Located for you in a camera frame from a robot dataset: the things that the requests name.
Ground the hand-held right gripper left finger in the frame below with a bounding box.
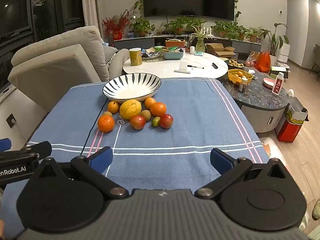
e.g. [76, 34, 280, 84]
[32, 146, 129, 198]

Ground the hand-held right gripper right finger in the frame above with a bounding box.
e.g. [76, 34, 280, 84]
[195, 148, 294, 198]

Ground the large orange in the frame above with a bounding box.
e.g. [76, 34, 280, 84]
[150, 102, 167, 117]
[97, 115, 115, 133]

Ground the red apple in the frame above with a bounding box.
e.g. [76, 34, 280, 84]
[129, 115, 146, 130]
[160, 114, 174, 129]

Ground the large yellow lemon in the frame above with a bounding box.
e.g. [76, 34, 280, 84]
[119, 99, 142, 120]

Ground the white blue-striped bowl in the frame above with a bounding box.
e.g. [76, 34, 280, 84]
[102, 73, 162, 104]

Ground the blue striped tablecloth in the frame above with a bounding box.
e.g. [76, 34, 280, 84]
[0, 78, 270, 240]

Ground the red and white paper bag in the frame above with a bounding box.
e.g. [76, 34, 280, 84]
[277, 89, 309, 143]

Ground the dark marble round table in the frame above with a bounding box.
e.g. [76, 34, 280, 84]
[217, 60, 289, 133]

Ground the yellow plastic basket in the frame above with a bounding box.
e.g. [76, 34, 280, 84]
[227, 69, 254, 85]

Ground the beige sofa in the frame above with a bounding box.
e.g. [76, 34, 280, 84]
[7, 25, 130, 113]

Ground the white bottle red label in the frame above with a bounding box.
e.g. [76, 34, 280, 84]
[272, 72, 285, 95]

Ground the dark bowl of longans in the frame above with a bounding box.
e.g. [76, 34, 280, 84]
[224, 59, 247, 69]

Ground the white card stand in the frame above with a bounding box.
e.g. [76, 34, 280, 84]
[174, 60, 192, 74]

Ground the green box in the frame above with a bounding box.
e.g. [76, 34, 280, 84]
[269, 65, 292, 79]

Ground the orange plastic bag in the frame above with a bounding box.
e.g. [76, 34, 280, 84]
[254, 51, 272, 73]

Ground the grey pillow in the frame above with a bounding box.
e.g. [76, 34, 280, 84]
[102, 45, 118, 63]

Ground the yellow canister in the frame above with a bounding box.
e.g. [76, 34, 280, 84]
[129, 48, 143, 67]

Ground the green slipper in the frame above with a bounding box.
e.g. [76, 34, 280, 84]
[312, 197, 320, 220]

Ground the white round table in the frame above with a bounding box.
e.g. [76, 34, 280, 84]
[122, 50, 228, 79]

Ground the open cardboard box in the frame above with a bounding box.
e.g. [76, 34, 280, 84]
[205, 43, 238, 59]

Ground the teal plastic basket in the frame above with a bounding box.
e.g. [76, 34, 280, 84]
[162, 47, 185, 60]

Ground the glass vase with plant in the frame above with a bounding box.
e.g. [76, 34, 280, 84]
[190, 25, 213, 53]

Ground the plate of dark snack packets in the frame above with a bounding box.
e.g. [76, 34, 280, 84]
[141, 51, 163, 60]

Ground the grey television cabinet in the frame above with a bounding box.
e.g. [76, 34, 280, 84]
[114, 34, 262, 55]

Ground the white humidifier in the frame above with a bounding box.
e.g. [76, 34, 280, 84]
[275, 42, 292, 63]

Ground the orange storage box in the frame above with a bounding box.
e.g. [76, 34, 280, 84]
[165, 39, 185, 48]

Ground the green potted plant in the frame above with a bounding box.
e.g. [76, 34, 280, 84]
[129, 16, 155, 37]
[165, 16, 198, 35]
[212, 21, 250, 42]

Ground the tall leafy potted plant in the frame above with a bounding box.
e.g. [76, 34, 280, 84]
[260, 23, 289, 63]

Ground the dark window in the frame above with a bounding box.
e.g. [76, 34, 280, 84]
[0, 0, 85, 90]

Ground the red berry plant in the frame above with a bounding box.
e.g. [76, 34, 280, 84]
[102, 10, 130, 40]

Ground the grey dining chair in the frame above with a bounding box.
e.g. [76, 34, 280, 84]
[309, 44, 320, 75]

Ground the beige curtain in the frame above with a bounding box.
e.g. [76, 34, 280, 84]
[81, 0, 103, 37]

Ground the wall socket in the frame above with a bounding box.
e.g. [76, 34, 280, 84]
[6, 113, 17, 128]

